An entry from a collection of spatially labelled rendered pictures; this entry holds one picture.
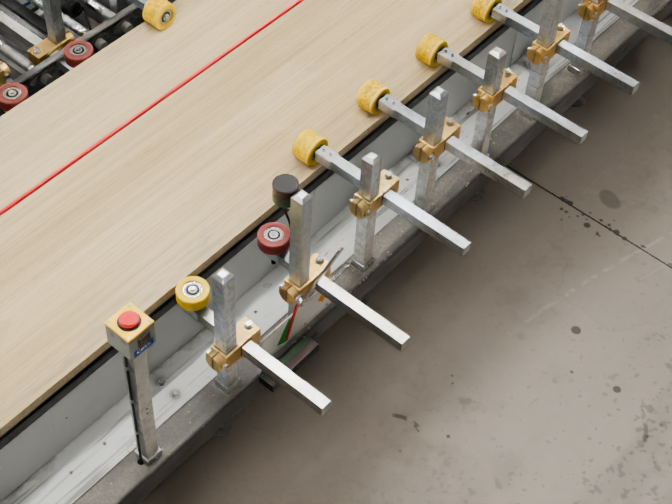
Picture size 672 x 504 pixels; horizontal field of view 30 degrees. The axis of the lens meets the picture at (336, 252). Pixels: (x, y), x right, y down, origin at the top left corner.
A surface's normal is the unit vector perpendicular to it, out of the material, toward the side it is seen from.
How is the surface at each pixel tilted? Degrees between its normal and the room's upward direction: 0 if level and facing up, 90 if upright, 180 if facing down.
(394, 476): 0
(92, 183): 0
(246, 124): 0
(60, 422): 90
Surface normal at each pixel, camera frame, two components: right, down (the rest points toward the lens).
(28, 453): 0.76, 0.53
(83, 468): 0.04, -0.63
